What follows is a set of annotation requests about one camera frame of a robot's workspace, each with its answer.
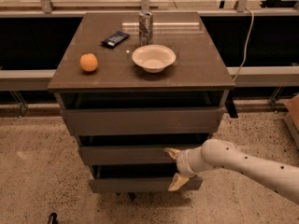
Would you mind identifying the orange fruit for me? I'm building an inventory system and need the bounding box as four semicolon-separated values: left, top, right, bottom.
80;53;98;72

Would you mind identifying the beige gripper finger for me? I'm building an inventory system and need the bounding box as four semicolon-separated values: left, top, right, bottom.
168;173;189;191
164;147;180;160

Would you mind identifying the grey drawer cabinet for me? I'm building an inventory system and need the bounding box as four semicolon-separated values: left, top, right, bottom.
48;11;236;202

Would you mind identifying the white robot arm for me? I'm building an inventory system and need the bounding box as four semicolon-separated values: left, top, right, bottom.
164;139;299;204

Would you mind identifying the white cable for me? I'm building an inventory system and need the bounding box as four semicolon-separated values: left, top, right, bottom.
232;7;255;82

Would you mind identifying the cardboard box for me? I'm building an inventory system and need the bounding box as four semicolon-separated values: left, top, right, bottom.
284;94;299;148

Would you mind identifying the silver drink can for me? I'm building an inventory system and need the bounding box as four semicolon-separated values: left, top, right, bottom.
139;10;153;46

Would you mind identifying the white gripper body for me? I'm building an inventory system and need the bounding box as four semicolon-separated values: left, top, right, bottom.
177;149;197;177

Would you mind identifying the grey top drawer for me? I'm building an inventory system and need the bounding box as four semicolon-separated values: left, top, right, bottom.
62;107;225;136

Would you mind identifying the white bowl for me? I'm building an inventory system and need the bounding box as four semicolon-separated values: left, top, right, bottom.
132;45;176;73

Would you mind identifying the small black object on floor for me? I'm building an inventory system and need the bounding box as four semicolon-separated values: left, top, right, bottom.
48;213;58;224

